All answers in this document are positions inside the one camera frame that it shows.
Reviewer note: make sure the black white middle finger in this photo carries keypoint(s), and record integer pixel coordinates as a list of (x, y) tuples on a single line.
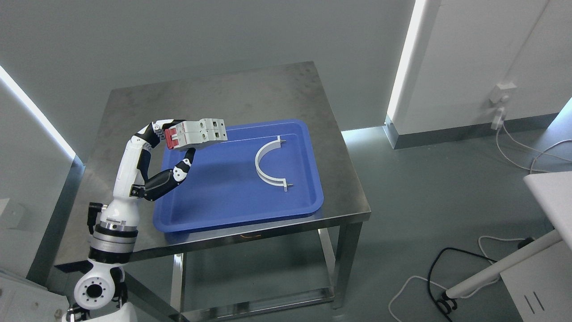
[(165, 123)]

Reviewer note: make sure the blue plastic tray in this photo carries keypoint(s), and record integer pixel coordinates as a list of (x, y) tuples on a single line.
[(222, 189)]

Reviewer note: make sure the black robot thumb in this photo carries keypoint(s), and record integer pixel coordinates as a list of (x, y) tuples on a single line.
[(161, 183)]

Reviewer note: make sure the white cabinet lower left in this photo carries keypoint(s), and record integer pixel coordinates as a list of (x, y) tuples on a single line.
[(24, 301)]

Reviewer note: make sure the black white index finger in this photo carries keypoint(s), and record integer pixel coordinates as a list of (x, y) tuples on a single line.
[(151, 137)]

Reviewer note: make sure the white semicircular pipe clamp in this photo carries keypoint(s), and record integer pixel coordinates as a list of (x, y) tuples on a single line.
[(268, 167)]

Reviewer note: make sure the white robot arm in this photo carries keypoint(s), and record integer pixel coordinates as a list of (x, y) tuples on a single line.
[(113, 227)]

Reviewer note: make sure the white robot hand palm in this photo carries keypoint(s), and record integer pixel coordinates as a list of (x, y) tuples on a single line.
[(123, 210)]

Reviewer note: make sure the white wall socket with plug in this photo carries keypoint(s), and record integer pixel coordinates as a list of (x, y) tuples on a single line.
[(499, 97)]

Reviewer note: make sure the stainless steel table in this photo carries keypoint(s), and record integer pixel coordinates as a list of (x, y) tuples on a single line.
[(289, 91)]

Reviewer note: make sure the white table with leg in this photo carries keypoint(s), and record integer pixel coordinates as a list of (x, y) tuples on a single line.
[(538, 276)]

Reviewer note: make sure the white circuit breaker red switches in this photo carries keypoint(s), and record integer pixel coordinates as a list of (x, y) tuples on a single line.
[(196, 134)]

